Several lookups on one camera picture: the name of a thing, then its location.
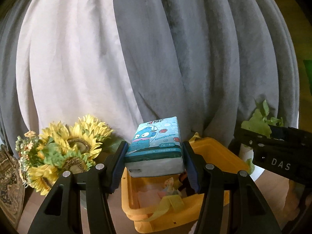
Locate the blue cartoon tissue pack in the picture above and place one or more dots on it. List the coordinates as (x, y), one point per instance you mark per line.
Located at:
(156, 149)

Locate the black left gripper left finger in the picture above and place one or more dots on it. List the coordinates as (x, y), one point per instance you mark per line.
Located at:
(60, 211)

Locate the grey curtain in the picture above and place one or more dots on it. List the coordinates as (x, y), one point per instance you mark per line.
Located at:
(205, 62)

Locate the orange plastic storage crate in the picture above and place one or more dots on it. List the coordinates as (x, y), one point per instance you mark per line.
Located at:
(164, 202)

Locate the orange black plush toy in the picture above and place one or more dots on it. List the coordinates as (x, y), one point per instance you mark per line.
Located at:
(183, 179)

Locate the patterned cushion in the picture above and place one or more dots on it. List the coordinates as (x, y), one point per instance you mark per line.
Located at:
(12, 188)

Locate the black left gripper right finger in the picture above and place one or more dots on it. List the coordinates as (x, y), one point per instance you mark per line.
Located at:
(249, 211)

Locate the white sheer curtain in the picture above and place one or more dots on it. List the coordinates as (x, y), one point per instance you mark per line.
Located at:
(69, 63)

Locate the green potted plant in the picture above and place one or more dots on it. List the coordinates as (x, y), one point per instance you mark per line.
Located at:
(258, 123)

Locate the sunflower bouquet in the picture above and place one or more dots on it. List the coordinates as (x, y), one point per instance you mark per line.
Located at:
(60, 147)

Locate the operator hand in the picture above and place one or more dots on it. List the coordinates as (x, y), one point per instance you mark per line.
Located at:
(294, 194)

